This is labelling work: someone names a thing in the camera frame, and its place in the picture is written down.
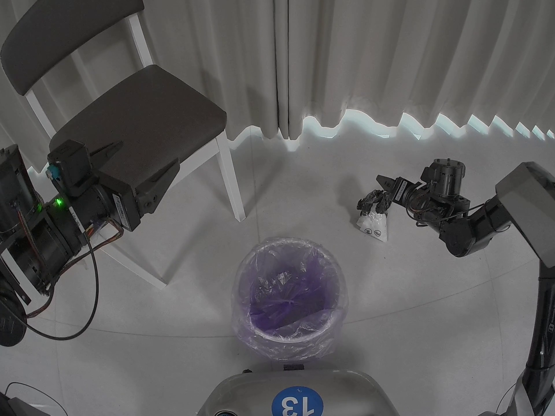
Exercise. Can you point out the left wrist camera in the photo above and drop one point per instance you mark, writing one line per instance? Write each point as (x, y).
(71, 167)

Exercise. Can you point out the purple plastic bag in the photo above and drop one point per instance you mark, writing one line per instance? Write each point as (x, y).
(282, 301)

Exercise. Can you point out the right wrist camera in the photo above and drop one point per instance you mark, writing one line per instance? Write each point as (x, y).
(428, 175)

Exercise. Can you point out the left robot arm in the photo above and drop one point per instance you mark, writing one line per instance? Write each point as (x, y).
(26, 232)

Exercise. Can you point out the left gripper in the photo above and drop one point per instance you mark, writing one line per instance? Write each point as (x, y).
(121, 202)

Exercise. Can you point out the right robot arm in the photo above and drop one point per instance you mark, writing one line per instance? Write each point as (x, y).
(520, 197)

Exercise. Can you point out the white trash bin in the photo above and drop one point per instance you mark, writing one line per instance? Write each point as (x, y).
(290, 335)

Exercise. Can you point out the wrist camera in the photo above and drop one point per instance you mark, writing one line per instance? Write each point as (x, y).
(428, 175)
(71, 167)

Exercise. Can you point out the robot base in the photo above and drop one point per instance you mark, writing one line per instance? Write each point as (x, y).
(260, 392)

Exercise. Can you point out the white chair with dark seat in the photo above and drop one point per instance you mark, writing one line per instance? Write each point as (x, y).
(143, 111)

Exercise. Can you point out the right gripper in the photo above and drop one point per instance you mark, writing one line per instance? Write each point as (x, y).
(403, 192)

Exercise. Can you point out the clear printed wrapper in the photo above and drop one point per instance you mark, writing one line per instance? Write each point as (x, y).
(373, 228)

